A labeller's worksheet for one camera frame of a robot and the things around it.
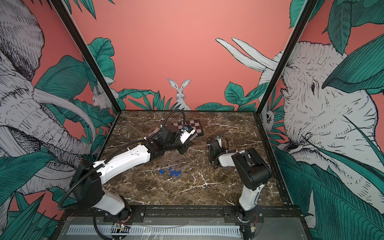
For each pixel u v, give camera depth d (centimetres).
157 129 107
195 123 110
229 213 74
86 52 86
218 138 88
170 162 93
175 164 92
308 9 70
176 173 88
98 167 44
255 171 49
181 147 71
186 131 69
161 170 89
